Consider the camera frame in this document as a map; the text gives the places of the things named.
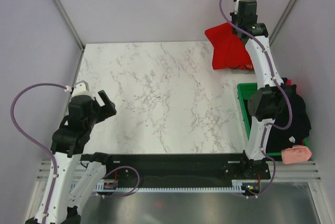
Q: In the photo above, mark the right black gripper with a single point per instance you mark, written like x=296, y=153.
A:
x=234, y=16

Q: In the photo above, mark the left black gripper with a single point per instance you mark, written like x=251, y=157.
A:
x=105, y=111

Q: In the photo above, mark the plain red t-shirt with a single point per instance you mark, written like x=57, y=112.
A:
x=229, y=50

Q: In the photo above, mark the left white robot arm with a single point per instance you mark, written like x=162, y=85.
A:
x=67, y=147

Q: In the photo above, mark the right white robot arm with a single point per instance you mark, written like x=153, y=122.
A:
x=270, y=106

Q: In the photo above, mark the folded red Coca-Cola t-shirt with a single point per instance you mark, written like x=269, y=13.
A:
x=243, y=69

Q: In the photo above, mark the green plastic bin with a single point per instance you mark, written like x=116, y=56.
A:
x=279, y=140

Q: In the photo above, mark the pink garment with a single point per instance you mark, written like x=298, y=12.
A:
x=296, y=154

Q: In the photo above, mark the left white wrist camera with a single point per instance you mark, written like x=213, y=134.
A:
x=80, y=88

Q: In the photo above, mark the right aluminium frame post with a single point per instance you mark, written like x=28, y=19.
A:
x=283, y=18

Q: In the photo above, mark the aluminium frame post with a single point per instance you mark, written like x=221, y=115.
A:
x=283, y=18
x=68, y=23

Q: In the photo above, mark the left aluminium frame post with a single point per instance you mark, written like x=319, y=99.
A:
x=68, y=23

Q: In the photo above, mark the white slotted cable duct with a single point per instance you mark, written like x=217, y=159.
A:
x=237, y=187

